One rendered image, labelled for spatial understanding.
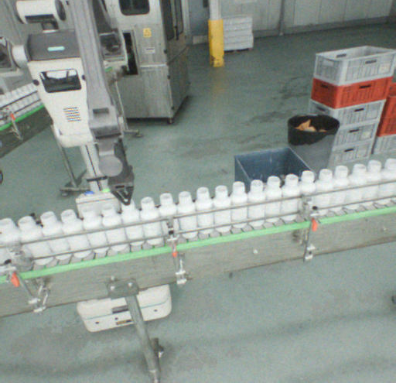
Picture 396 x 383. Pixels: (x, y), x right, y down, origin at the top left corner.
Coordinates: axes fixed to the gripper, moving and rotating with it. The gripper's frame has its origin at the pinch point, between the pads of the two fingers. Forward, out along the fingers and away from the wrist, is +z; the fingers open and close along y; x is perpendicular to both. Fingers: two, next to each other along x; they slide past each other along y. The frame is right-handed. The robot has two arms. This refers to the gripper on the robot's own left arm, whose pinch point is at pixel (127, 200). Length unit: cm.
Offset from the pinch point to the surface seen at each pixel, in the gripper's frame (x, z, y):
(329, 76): -178, 23, 187
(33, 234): 28.3, 5.3, -2.5
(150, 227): -5.4, 9.7, -3.3
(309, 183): -59, 4, -1
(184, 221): -16.3, 9.8, -3.0
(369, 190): -81, 11, -2
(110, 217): 5.8, 3.7, -2.2
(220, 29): -199, 26, 743
